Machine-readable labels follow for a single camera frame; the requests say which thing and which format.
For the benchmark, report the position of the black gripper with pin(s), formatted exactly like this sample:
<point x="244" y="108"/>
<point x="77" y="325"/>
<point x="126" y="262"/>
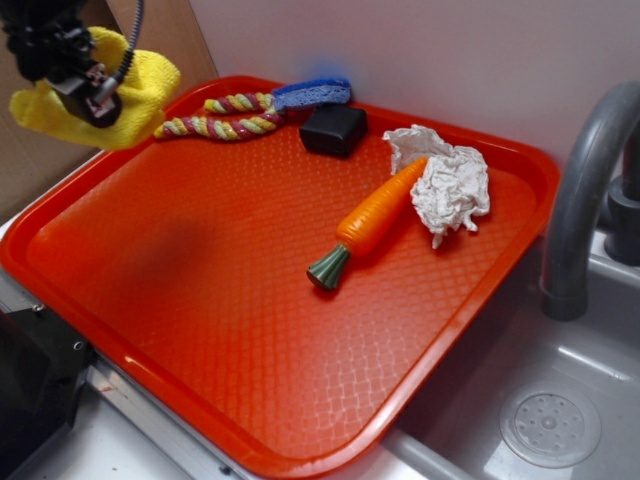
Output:
<point x="51" y="43"/>

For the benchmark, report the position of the yellow cloth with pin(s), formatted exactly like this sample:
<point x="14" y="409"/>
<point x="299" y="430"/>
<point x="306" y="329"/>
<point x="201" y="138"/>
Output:
<point x="149" y="80"/>

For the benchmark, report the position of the red plastic tray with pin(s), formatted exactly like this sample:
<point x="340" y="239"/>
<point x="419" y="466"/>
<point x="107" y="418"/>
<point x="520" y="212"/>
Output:
<point x="184" y="263"/>

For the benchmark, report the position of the blue sponge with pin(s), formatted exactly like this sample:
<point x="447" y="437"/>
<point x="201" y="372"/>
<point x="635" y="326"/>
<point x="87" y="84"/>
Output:
<point x="312" y="93"/>

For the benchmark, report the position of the black rectangular block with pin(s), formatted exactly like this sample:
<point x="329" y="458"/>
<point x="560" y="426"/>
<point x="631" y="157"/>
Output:
<point x="334" y="130"/>

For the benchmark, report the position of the orange toy carrot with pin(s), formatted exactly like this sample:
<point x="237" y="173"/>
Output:
<point x="364" y="227"/>

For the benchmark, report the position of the crumpled white paper towel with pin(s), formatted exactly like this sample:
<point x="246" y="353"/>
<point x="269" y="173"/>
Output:
<point x="453" y="189"/>

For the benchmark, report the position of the grey toy faucet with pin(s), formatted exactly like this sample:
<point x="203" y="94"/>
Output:
<point x="601" y="177"/>

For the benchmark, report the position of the grey toy sink basin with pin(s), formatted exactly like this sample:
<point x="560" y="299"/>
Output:
<point x="522" y="396"/>

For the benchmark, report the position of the twisted pink yellow rope toy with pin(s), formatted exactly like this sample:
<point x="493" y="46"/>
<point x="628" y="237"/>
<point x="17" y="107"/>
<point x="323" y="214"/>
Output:
<point x="230" y="118"/>

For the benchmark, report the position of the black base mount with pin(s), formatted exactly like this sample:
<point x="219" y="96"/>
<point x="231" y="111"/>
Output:
<point x="44" y="363"/>

